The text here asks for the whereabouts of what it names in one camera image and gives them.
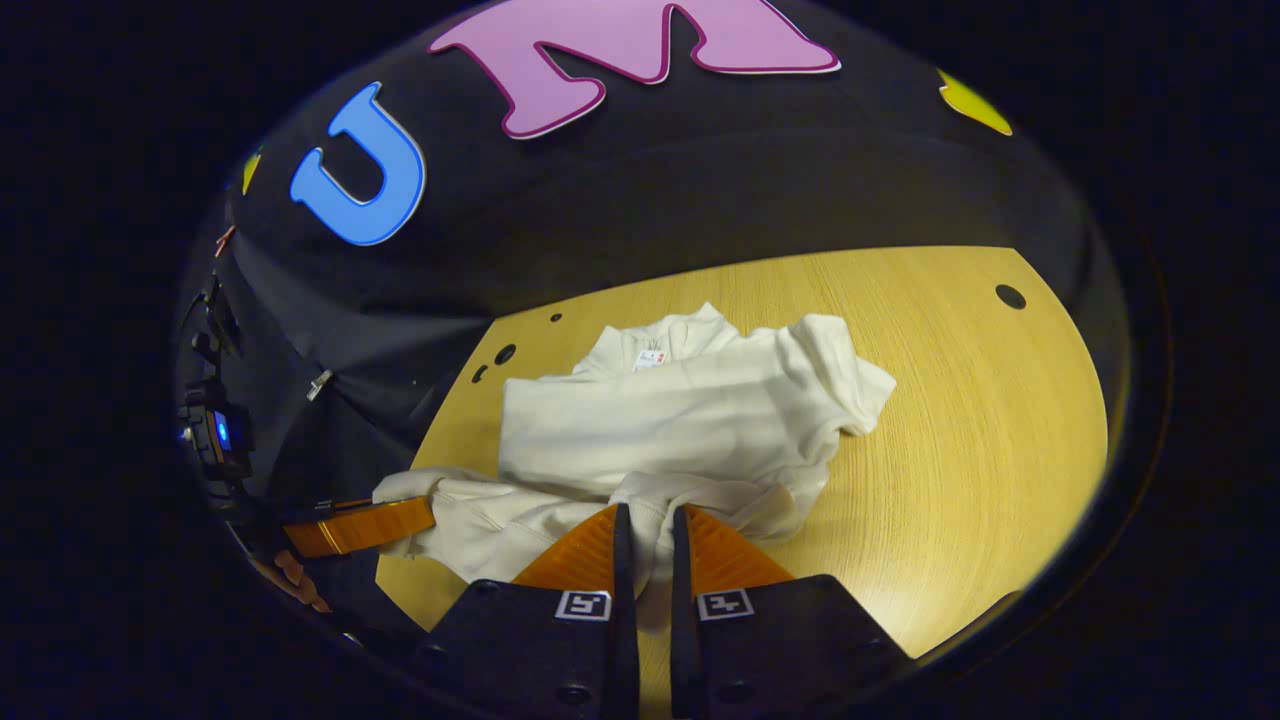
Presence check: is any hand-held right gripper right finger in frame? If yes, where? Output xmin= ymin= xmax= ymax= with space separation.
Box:
xmin=670 ymin=502 xmax=916 ymax=720

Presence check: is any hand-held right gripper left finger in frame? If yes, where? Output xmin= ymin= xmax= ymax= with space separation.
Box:
xmin=420 ymin=502 xmax=642 ymax=720

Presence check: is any white sweater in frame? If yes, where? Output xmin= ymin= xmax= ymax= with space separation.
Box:
xmin=372 ymin=302 xmax=898 ymax=603

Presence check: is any black backdrop cloth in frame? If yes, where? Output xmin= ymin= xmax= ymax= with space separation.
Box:
xmin=175 ymin=0 xmax=1131 ymax=526

